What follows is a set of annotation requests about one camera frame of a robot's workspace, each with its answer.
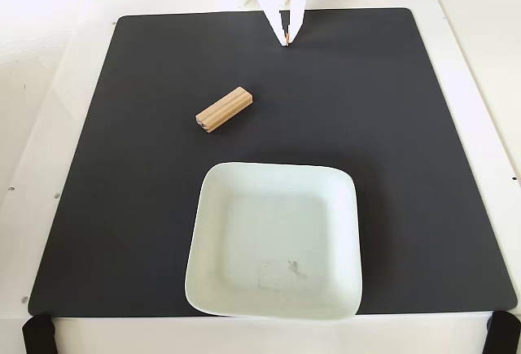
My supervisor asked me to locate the grooved wooden block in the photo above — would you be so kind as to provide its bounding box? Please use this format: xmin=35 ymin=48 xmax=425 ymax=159
xmin=195 ymin=86 xmax=254 ymax=133

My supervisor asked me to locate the white square plate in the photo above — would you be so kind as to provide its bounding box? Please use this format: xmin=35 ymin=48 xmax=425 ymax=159
xmin=184 ymin=161 xmax=363 ymax=322

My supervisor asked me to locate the black rubber mat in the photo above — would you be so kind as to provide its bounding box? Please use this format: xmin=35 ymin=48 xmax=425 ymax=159
xmin=27 ymin=7 xmax=519 ymax=318

